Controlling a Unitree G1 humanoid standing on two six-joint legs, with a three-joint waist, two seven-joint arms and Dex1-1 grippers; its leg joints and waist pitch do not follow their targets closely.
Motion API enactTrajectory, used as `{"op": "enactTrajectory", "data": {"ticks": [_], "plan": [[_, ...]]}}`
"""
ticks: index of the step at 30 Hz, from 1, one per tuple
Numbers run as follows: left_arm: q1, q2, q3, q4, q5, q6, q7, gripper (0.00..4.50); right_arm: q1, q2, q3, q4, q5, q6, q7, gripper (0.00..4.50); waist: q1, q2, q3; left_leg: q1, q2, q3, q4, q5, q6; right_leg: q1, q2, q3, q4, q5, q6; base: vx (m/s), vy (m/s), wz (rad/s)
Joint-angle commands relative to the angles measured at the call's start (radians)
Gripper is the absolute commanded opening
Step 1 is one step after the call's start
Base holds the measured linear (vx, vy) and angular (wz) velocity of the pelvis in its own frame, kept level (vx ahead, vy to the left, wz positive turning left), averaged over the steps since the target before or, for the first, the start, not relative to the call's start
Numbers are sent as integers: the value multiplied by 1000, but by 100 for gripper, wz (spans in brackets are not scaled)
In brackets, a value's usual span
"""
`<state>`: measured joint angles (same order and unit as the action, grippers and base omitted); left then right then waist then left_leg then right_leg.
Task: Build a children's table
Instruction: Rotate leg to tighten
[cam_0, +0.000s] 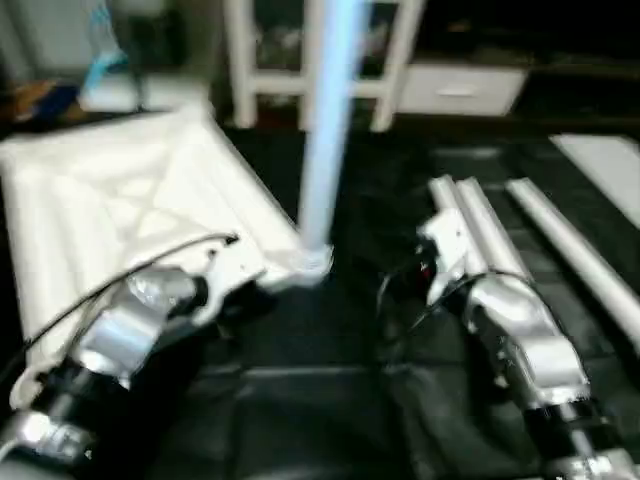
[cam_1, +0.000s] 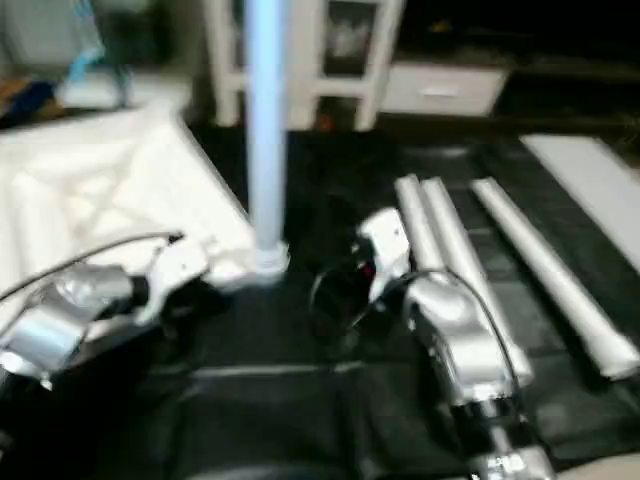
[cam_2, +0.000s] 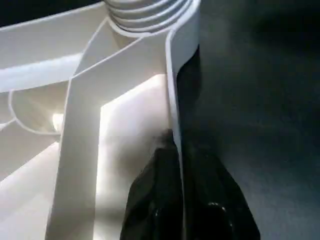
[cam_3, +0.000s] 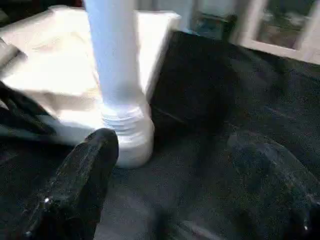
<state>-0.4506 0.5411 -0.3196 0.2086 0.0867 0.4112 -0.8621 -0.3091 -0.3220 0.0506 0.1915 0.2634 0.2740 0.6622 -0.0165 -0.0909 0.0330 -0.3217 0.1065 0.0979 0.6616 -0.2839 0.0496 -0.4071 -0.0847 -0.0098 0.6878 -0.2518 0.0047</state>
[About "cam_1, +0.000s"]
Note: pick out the white plastic table leg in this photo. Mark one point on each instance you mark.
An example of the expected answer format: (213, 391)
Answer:
(266, 120)
(560, 280)
(415, 220)
(470, 270)

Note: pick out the white plastic table top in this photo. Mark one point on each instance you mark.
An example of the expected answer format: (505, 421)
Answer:
(120, 190)

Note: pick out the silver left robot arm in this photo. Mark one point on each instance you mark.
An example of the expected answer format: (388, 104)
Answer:
(60, 320)

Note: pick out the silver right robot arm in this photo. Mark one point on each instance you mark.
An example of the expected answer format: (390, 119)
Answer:
(465, 350)

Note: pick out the black work mat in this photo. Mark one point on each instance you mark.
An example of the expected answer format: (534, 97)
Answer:
(280, 400)

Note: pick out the white drawer unit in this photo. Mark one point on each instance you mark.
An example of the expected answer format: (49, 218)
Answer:
(440, 90)

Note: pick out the white glass door cabinet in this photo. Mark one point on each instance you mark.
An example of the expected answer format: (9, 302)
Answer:
(310, 60)

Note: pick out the white flat board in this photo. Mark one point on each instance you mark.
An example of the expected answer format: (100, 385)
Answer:
(595, 185)

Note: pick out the light blue plastic object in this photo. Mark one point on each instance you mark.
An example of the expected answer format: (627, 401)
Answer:
(85, 60)

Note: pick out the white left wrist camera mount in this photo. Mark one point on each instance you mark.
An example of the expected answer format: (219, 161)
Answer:
(175, 270)

